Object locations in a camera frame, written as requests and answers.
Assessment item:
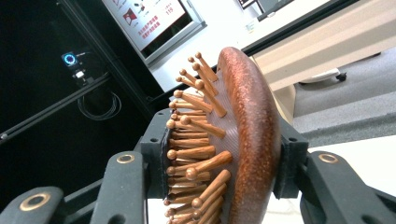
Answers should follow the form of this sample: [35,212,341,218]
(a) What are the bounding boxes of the black camera on stand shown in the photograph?
[57,0,157,105]

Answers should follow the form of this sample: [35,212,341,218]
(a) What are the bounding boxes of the coiled black cable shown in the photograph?
[77,91,122,121]

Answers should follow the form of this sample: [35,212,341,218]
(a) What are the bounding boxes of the camera with blue ring light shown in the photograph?
[61,50,88,87]

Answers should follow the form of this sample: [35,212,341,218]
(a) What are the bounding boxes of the black curtain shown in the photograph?
[0,0,150,213]

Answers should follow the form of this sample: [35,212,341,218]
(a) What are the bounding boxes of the brown wooden hairbrush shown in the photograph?
[163,46,283,224]

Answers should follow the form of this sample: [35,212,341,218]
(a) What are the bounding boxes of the light wooden desk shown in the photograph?
[250,0,396,125]

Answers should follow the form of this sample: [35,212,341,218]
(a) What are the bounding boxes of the black frame rail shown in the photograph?
[0,73,110,145]

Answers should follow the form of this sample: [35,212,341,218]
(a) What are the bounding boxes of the silver-framed notice board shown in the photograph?
[101,0,208,64]

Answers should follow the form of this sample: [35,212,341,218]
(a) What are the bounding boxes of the office chair base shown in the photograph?
[298,67,348,85]

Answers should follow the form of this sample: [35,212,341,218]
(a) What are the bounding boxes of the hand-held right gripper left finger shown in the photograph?
[90,106,172,224]

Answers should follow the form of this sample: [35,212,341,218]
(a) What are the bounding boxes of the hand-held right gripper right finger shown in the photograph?
[274,119,396,224]

